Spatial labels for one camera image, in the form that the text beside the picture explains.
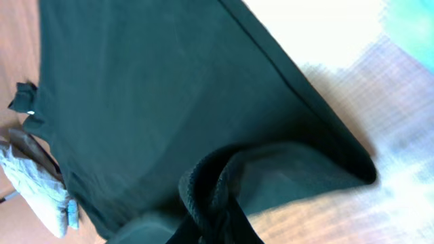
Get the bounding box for black t-shirt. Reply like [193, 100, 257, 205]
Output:
[10, 0, 376, 243]

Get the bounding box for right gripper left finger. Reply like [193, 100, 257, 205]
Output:
[166, 169, 217, 244]

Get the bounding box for light blue t-shirt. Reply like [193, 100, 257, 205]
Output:
[384, 0, 433, 72]

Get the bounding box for folded grey shorts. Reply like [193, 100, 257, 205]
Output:
[1, 128, 74, 238]

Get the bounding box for folded light blue garment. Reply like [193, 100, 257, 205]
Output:
[67, 199, 79, 230]

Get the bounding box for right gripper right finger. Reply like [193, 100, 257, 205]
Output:
[210, 190, 264, 244]

